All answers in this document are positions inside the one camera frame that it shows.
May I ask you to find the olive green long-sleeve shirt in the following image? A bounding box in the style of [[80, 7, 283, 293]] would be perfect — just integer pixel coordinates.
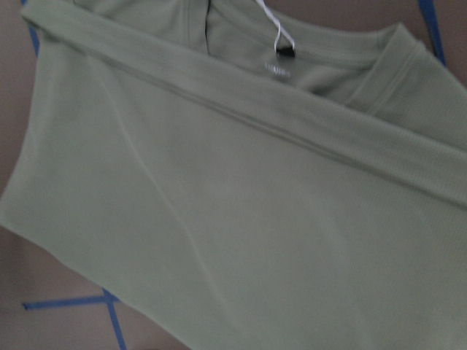
[[0, 0, 467, 350]]

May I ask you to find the white neck hang tag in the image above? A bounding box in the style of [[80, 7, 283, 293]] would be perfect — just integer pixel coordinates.
[[255, 0, 296, 58]]

